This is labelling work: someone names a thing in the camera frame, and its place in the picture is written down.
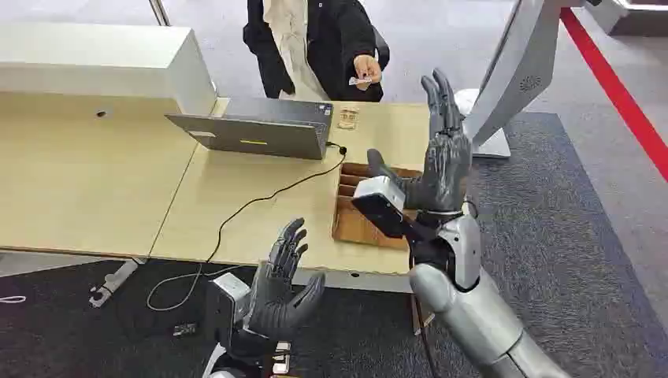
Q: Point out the person's hand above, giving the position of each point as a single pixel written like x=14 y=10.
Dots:
x=368 y=68

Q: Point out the wooden card box with dividers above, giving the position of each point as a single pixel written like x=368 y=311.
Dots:
x=355 y=224

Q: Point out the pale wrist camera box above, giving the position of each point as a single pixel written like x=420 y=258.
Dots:
x=224 y=305
x=380 y=201

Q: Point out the white monitor stand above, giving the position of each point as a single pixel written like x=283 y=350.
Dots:
x=516 y=78

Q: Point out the small black floor object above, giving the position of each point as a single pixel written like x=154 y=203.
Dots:
x=185 y=329

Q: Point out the small printed card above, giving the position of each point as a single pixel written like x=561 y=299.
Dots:
x=348 y=118

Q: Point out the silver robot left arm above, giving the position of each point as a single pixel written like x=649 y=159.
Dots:
x=245 y=360

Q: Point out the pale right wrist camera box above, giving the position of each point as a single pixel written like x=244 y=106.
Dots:
x=380 y=201

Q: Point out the small white card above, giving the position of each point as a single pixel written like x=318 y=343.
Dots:
x=359 y=81

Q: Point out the white floor unit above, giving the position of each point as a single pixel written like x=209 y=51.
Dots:
x=634 y=18

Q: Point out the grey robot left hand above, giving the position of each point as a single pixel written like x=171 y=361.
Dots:
x=271 y=308

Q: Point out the grey metal pole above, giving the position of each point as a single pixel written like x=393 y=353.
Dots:
x=159 y=11

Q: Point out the grey desk foot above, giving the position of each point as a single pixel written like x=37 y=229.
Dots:
x=112 y=283

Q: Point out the person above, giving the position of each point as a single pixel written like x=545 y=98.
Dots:
x=334 y=36

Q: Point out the red barrier tape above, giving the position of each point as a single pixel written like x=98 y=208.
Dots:
x=618 y=94

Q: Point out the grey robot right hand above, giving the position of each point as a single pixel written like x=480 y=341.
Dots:
x=443 y=167

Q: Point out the grey laptop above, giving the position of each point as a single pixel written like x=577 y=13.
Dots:
x=250 y=136

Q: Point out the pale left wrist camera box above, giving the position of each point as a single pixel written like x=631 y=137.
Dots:
x=224 y=305

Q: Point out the white desk cabinet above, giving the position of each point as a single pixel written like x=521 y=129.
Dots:
x=104 y=68

